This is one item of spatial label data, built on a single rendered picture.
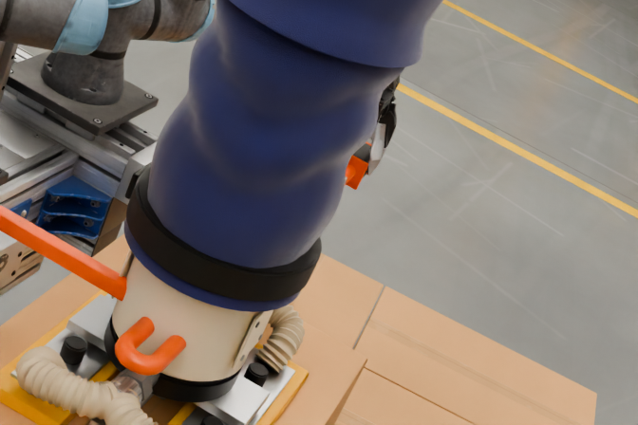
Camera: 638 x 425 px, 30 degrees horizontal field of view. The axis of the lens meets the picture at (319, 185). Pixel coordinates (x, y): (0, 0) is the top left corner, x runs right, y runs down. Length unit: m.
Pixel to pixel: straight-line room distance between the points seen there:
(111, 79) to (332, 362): 0.76
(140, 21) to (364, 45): 1.04
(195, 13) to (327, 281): 0.97
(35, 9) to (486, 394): 1.86
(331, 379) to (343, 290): 1.31
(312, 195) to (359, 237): 3.18
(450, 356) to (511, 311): 1.59
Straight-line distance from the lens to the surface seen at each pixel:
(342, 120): 1.22
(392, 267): 4.36
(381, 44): 1.17
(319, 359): 1.68
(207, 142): 1.23
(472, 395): 2.82
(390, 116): 1.90
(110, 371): 1.47
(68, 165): 2.19
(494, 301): 4.49
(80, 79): 2.17
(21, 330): 1.52
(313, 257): 1.35
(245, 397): 1.47
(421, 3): 1.18
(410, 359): 2.83
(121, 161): 2.16
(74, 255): 1.42
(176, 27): 2.22
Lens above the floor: 1.97
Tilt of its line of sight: 25 degrees down
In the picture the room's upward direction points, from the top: 25 degrees clockwise
